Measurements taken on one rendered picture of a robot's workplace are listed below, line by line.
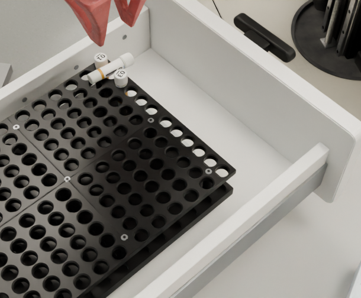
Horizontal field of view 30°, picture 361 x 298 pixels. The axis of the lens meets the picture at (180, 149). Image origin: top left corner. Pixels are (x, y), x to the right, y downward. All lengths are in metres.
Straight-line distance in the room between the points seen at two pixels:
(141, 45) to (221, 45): 0.12
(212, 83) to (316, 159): 0.15
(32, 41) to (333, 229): 1.39
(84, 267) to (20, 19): 1.56
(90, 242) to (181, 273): 0.08
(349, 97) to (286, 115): 0.86
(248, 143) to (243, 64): 0.09
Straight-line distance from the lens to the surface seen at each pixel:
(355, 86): 1.50
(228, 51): 0.63
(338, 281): 0.69
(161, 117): 0.60
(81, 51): 0.67
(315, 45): 1.57
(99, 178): 0.56
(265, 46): 0.65
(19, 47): 1.95
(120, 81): 0.61
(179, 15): 0.66
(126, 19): 0.57
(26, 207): 0.56
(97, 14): 0.50
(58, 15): 2.03
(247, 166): 0.65
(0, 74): 1.85
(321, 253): 0.70
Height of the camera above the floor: 1.37
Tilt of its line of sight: 54 degrees down
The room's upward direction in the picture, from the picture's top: 2 degrees clockwise
